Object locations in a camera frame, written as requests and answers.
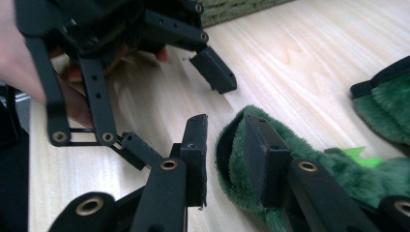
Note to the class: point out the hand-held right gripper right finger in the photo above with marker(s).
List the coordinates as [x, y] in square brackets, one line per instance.
[264, 161]

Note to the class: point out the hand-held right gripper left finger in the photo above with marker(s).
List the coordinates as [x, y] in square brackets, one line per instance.
[196, 161]

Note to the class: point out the green woven basket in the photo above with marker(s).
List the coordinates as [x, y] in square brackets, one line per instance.
[235, 9]

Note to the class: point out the green plush garment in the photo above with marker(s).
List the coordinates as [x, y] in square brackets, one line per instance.
[338, 180]

